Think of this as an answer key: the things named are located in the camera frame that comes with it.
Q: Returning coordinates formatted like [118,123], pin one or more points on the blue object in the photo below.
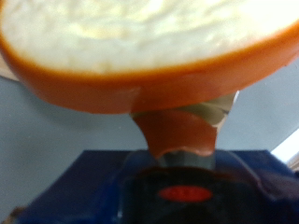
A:
[187,193]

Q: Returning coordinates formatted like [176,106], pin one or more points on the white bread slice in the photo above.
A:
[124,37]

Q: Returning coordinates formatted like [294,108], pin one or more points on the silver toaster oven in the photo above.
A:
[62,130]

